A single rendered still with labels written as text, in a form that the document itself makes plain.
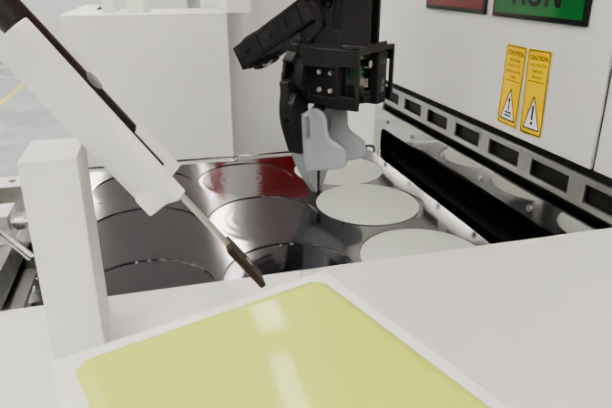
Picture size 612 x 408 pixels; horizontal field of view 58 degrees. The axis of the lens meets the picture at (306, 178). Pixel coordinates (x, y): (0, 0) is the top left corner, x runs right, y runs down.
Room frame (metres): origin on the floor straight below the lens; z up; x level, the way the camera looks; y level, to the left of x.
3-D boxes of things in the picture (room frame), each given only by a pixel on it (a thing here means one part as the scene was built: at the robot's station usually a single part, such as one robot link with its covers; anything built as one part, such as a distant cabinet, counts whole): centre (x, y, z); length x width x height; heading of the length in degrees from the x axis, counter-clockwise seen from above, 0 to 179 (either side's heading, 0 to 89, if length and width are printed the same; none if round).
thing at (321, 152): (0.51, -0.02, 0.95); 0.06 x 0.03 x 0.09; 56
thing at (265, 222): (0.47, 0.04, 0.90); 0.34 x 0.34 x 0.01; 15
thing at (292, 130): (0.52, 0.01, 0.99); 0.05 x 0.02 x 0.09; 146
